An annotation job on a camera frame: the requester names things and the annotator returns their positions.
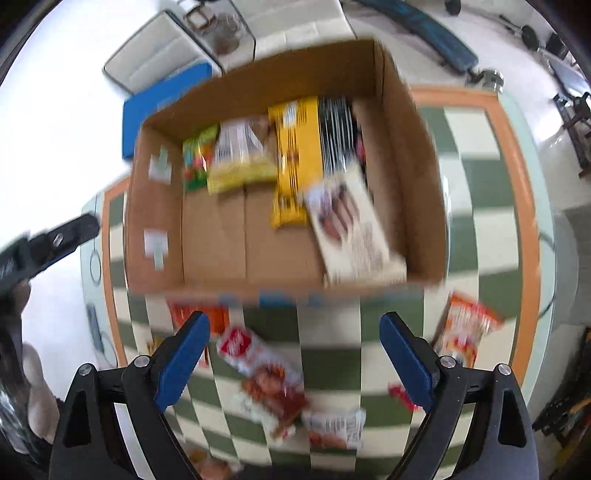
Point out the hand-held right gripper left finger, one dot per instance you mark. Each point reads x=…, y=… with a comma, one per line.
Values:
x=184, y=360

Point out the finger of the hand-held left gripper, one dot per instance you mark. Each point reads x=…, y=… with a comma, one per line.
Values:
x=60, y=240

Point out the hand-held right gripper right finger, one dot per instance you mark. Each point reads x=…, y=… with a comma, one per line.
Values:
x=408, y=364

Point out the red clear window snack packet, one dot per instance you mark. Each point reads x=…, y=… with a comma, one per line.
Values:
x=337, y=429

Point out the brown cardboard box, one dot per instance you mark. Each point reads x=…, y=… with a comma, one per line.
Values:
x=221, y=240

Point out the white chocolate biscuit box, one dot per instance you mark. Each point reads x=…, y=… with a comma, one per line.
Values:
x=355, y=235

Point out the person's left hand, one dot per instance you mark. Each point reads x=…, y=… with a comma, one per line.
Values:
x=40, y=397

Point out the small red snack packet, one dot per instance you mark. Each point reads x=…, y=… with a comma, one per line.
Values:
x=400, y=397

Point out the orange snack packet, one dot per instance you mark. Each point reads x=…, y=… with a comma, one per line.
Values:
x=217, y=316

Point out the orange and white snack bag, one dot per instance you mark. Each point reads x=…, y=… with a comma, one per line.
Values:
x=466, y=332

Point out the red and white cracker packet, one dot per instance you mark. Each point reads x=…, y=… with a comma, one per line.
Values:
x=263, y=378

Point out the grey slim object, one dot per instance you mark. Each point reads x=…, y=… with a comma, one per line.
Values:
x=94, y=323

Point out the brown snack packet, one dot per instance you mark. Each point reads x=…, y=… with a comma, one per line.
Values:
x=212, y=466

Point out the green candy packet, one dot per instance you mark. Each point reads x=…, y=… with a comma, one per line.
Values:
x=197, y=161

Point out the blue board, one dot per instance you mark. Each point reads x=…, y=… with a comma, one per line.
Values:
x=161, y=106

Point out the green checkered mat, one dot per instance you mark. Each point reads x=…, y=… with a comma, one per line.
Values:
x=475, y=184

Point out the yellow and white snack bag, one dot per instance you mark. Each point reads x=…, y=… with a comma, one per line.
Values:
x=240, y=159

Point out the white plastic storage bin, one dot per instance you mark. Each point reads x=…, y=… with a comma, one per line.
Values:
x=157, y=55

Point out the yellow snack packet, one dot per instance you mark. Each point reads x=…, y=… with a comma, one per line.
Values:
x=291, y=170

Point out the black striped snack packet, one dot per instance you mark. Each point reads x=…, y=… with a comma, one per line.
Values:
x=337, y=138

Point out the black metal stand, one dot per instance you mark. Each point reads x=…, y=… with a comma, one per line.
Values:
x=575, y=124

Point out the white sheet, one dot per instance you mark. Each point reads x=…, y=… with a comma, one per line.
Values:
x=300, y=27

